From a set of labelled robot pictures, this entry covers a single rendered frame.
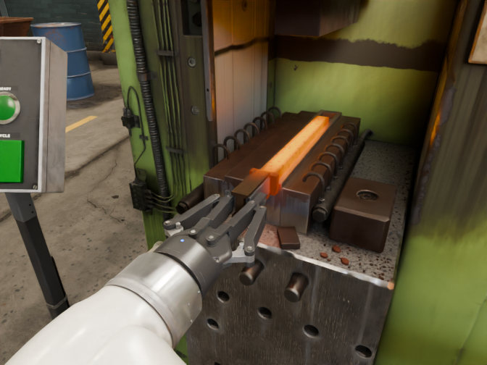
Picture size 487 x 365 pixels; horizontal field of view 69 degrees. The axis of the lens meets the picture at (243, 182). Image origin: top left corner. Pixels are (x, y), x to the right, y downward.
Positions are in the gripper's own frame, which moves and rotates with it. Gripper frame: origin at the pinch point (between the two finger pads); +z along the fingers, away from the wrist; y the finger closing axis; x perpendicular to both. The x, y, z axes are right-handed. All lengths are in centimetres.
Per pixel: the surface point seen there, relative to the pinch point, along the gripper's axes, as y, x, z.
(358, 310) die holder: 18.2, -15.4, -0.9
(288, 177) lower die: 2.8, -0.7, 8.5
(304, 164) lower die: 3.4, -1.3, 15.2
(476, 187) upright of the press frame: 30.9, -1.3, 19.4
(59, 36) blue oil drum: -382, -27, 265
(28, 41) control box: -44.8, 19.1, 1.4
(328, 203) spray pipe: 10.0, -3.9, 8.2
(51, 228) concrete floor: -163, -101, 60
